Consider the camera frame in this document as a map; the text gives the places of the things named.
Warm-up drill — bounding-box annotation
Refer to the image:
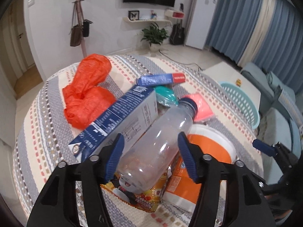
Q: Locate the light switch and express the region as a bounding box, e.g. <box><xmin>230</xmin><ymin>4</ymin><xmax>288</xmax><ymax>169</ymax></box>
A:
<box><xmin>28</xmin><ymin>0</ymin><xmax>35</xmax><ymax>7</ymax></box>

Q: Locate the cream curtain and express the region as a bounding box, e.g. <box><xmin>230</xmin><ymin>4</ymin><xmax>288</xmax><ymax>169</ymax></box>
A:
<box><xmin>238</xmin><ymin>0</ymin><xmax>276</xmax><ymax>68</ymax></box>

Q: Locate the person's right hand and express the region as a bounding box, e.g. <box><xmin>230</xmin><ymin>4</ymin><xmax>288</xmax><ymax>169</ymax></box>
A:
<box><xmin>265</xmin><ymin>194</ymin><xmax>293</xmax><ymax>225</ymax></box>

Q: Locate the orange plastic bag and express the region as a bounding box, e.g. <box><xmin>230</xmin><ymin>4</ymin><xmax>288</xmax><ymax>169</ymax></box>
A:
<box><xmin>62</xmin><ymin>54</ymin><xmax>116</xmax><ymax>130</ymax></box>

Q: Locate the brown hanging bag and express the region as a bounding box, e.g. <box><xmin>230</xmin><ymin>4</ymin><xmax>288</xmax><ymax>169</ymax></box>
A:
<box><xmin>70</xmin><ymin>1</ymin><xmax>82</xmax><ymax>47</ymax></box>

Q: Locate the clear plastic bottle blue cap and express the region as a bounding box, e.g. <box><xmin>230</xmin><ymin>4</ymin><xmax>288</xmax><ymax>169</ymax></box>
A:
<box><xmin>117</xmin><ymin>97</ymin><xmax>198</xmax><ymax>194</ymax></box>

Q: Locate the teal sofa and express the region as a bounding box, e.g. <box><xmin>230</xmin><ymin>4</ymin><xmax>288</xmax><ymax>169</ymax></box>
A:
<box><xmin>240</xmin><ymin>61</ymin><xmax>303</xmax><ymax>185</ymax></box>

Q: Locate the blue white milk carton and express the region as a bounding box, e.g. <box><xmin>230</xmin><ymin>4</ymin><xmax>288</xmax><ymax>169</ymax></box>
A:
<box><xmin>68</xmin><ymin>85</ymin><xmax>158</xmax><ymax>162</ymax></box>

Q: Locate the orange snack bag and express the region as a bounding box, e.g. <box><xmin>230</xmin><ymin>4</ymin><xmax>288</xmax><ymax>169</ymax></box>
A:
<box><xmin>101</xmin><ymin>166</ymin><xmax>172</xmax><ymax>213</ymax></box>

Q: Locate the light blue plastic basket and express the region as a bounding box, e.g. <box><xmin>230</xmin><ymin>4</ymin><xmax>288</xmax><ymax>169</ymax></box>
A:
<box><xmin>220</xmin><ymin>82</ymin><xmax>260</xmax><ymax>130</ymax></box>

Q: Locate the red white wall box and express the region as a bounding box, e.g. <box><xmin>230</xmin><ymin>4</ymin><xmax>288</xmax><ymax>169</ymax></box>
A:
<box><xmin>164</xmin><ymin>9</ymin><xmax>184</xmax><ymax>19</ymax></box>

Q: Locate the teal packet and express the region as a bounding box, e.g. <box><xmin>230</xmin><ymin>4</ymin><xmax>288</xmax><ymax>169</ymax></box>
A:
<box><xmin>154</xmin><ymin>86</ymin><xmax>178</xmax><ymax>107</ymax></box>

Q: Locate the blue curtain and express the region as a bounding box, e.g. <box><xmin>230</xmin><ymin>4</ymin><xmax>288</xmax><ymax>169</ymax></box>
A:
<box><xmin>206</xmin><ymin>0</ymin><xmax>302</xmax><ymax>94</ymax></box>

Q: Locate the orange white paper cup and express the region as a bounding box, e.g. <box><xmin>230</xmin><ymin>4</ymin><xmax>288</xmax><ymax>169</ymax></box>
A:
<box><xmin>162</xmin><ymin>124</ymin><xmax>237</xmax><ymax>213</ymax></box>

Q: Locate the pink packet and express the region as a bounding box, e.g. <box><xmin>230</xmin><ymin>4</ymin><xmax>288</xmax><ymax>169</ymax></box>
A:
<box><xmin>183</xmin><ymin>93</ymin><xmax>215</xmax><ymax>123</ymax></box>

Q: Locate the blue red card box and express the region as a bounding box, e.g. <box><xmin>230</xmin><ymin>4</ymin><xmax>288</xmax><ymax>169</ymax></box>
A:
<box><xmin>137</xmin><ymin>73</ymin><xmax>185</xmax><ymax>87</ymax></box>

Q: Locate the butterfly picture frame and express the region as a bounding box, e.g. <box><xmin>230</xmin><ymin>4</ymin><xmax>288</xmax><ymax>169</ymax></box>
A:
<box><xmin>128</xmin><ymin>10</ymin><xmax>140</xmax><ymax>21</ymax></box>

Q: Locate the white wall shelf lower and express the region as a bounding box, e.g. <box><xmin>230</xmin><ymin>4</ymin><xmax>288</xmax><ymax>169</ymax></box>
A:
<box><xmin>122</xmin><ymin>17</ymin><xmax>172</xmax><ymax>25</ymax></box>

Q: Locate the white standing air conditioner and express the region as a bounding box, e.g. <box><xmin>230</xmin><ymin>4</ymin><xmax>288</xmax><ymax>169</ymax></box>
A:
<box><xmin>185</xmin><ymin>0</ymin><xmax>218</xmax><ymax>50</ymax></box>

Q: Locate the striped woven tablecloth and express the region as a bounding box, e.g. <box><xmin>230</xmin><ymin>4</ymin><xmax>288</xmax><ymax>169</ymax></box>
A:
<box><xmin>12</xmin><ymin>55</ymin><xmax>263</xmax><ymax>226</ymax></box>

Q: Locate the black hanging bag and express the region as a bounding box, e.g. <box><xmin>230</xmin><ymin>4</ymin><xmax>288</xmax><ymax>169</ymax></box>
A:
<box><xmin>83</xmin><ymin>19</ymin><xmax>93</xmax><ymax>37</ymax></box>

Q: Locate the black floor cable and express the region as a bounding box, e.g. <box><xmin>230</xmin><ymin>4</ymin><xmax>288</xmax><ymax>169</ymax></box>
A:
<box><xmin>158</xmin><ymin>49</ymin><xmax>205</xmax><ymax>71</ymax></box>

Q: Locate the black guitar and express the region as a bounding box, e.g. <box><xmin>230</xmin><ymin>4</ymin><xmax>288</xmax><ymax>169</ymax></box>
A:
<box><xmin>169</xmin><ymin>14</ymin><xmax>185</xmax><ymax>45</ymax></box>

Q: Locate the potted green plant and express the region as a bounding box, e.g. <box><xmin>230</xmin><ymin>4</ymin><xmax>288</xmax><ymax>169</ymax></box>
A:
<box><xmin>141</xmin><ymin>23</ymin><xmax>169</xmax><ymax>52</ymax></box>

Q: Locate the pink coat rack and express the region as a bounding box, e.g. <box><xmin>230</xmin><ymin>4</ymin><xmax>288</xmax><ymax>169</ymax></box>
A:
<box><xmin>73</xmin><ymin>0</ymin><xmax>87</xmax><ymax>58</ymax></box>

